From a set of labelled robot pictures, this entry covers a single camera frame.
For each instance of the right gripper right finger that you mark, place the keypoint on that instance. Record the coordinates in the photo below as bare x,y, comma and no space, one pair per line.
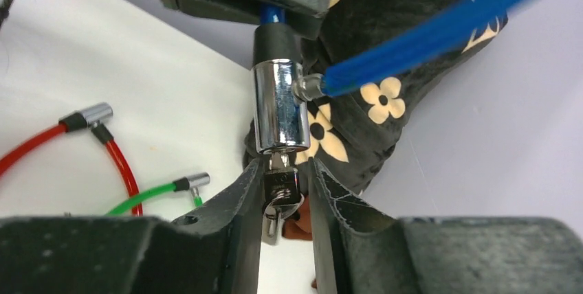
359,249

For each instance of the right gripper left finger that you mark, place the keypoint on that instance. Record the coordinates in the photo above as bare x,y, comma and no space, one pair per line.
213,249

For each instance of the green cable lock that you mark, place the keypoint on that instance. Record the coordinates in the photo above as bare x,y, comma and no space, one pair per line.
190,184

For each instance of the blue cable lock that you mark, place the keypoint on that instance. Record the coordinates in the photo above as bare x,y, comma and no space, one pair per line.
280,127

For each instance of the red cable lock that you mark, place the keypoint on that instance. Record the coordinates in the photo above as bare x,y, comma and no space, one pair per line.
74,166

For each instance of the brown towel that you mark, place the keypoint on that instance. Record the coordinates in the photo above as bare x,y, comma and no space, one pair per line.
298,226

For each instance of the black floral plush blanket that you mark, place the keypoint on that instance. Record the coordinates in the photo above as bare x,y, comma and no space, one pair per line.
378,60

